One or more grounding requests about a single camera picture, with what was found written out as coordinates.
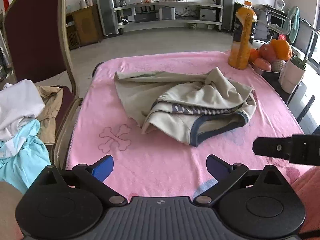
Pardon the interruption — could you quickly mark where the white cup with plant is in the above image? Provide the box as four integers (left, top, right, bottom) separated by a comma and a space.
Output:
279, 56, 307, 94

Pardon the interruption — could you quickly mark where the pink printed blanket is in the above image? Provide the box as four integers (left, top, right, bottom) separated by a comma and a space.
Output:
65, 51, 310, 198

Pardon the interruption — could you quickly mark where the maroon chair with gold frame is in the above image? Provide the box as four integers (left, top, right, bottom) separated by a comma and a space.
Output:
2, 0, 84, 170

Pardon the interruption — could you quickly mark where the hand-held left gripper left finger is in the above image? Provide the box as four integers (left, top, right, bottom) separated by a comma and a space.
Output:
37, 154, 128, 207

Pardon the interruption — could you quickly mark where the large orange fruit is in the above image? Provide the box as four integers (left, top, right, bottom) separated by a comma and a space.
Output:
271, 39, 293, 60

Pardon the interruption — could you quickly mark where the grey tv stand shelf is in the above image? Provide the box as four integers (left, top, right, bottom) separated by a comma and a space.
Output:
114, 0, 224, 29

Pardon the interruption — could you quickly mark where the beige t-shirt with navy collar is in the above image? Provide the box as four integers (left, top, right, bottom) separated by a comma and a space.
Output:
114, 67, 257, 147

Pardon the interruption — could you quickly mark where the grey subwoofer box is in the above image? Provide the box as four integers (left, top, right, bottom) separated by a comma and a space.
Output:
199, 8, 217, 22

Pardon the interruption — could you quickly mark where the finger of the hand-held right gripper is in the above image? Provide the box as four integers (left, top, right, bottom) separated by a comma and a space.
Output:
252, 135, 292, 159

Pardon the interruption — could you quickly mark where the teal oval board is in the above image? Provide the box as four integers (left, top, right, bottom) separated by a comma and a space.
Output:
284, 6, 300, 44

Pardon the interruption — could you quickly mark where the grey tower speaker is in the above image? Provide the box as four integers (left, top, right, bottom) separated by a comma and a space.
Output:
96, 0, 119, 37
221, 0, 235, 30

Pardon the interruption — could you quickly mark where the dark fruit tray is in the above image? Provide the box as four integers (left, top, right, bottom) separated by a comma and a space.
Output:
250, 62, 282, 77

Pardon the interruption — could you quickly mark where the white garment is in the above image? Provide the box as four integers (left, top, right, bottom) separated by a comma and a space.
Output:
0, 79, 46, 143

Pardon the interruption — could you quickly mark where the silver box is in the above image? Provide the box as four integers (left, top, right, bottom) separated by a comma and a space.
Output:
159, 7, 175, 20

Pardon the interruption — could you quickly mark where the tan garment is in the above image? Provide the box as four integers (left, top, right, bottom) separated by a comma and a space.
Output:
36, 85, 64, 145

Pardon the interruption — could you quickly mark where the pale green melon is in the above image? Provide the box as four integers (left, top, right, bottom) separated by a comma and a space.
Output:
271, 59, 287, 72

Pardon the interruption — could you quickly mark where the wooden cabinet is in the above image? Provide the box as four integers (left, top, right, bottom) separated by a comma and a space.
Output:
65, 5, 103, 50

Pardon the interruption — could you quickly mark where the light blue garment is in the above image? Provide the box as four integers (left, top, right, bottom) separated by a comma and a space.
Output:
0, 119, 52, 195

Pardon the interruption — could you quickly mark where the red-orange round fruit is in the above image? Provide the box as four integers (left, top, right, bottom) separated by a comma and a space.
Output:
254, 58, 272, 71
259, 44, 277, 60

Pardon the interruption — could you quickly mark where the person's pink clothing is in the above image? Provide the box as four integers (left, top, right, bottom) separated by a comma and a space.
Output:
291, 166, 320, 240

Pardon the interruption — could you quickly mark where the orange juice bottle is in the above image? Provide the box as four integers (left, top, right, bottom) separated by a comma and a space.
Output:
227, 0, 258, 70

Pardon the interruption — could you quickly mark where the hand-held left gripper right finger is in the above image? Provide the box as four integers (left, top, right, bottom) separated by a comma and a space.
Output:
192, 154, 291, 207

